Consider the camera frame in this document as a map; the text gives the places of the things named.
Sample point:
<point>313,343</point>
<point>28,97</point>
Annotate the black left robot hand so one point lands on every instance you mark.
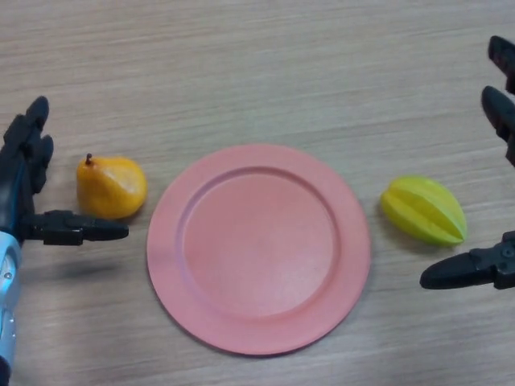
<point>20,173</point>

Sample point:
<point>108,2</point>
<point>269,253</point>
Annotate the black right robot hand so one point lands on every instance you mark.
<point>503,116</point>

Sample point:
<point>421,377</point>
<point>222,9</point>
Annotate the yellow pear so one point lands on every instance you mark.
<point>112,187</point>

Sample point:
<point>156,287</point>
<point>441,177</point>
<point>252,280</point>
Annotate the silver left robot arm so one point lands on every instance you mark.
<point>7,273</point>

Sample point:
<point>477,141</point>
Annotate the pink round plate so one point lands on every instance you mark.
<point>261,249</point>

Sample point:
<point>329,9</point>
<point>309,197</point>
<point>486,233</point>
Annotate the yellow-green starfruit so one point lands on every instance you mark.
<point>426,211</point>

